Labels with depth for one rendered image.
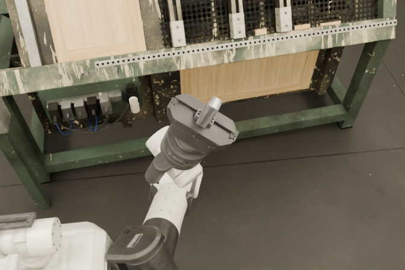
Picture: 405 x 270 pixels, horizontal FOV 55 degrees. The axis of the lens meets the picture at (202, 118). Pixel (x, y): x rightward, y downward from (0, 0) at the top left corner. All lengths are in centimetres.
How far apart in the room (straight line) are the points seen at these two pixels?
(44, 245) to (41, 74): 136
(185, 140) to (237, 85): 191
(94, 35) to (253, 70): 103
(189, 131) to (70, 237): 39
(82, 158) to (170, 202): 161
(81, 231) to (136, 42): 130
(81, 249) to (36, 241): 12
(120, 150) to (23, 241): 175
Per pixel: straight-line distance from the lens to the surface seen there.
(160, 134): 80
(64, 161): 256
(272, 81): 265
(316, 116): 276
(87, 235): 89
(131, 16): 203
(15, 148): 218
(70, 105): 201
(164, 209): 95
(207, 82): 248
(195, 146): 68
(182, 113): 64
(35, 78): 207
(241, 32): 206
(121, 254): 85
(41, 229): 80
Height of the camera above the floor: 215
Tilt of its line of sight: 48 degrees down
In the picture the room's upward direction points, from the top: straight up
